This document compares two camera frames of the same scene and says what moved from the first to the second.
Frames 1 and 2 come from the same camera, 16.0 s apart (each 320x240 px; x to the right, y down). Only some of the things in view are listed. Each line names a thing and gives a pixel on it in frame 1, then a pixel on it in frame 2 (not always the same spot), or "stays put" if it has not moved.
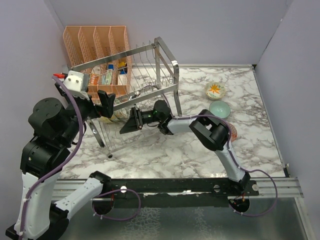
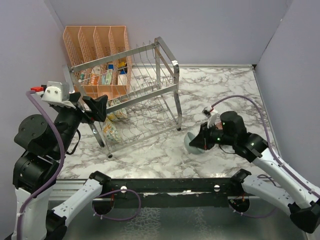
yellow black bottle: [122, 64] stays put
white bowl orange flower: [214, 90] → [111, 132]
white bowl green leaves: [121, 113] stays put
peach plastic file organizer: [86, 44] stays put
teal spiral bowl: [220, 108] → [188, 138]
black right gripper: [134, 122] → [202, 140]
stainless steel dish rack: [147, 75] stays put
